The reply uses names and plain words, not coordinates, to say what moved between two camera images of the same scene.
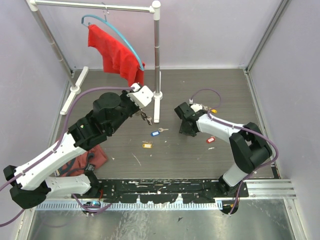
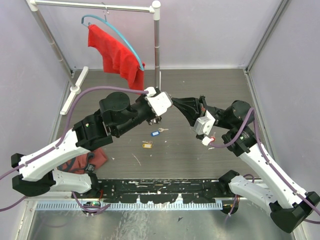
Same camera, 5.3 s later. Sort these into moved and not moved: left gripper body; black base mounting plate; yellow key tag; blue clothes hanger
Moved: left gripper body
Not moved: yellow key tag; blue clothes hanger; black base mounting plate
